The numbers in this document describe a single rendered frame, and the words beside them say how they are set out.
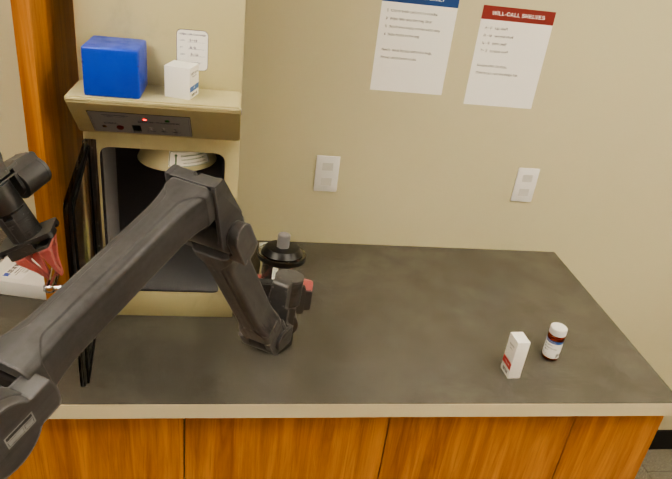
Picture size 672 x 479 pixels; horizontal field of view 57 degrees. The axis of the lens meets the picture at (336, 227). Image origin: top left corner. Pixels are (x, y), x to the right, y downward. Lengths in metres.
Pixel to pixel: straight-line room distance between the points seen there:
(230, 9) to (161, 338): 0.75
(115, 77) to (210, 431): 0.76
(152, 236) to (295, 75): 1.10
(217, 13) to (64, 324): 0.79
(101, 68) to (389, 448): 1.02
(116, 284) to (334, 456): 0.93
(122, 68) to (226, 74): 0.21
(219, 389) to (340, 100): 0.87
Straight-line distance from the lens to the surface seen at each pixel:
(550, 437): 1.65
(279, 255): 1.34
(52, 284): 1.24
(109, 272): 0.70
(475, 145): 1.94
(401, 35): 1.78
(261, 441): 1.47
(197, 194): 0.78
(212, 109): 1.22
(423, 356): 1.54
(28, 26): 1.27
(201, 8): 1.30
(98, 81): 1.24
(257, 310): 1.06
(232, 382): 1.40
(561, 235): 2.20
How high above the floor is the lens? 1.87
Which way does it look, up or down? 27 degrees down
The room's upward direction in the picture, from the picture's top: 7 degrees clockwise
